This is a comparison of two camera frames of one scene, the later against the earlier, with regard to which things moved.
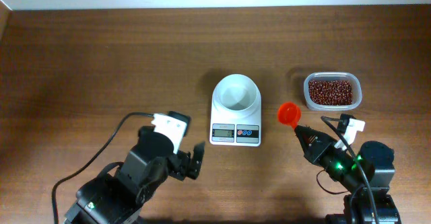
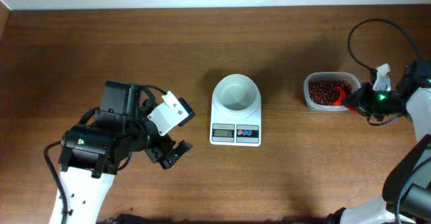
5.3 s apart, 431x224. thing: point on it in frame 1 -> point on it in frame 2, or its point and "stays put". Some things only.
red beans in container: (330, 92) stays put
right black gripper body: (333, 158) -> (376, 103)
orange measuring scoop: (289, 113) -> (341, 99)
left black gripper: (178, 169) -> (157, 155)
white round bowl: (236, 94) stays put
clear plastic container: (332, 91) stays put
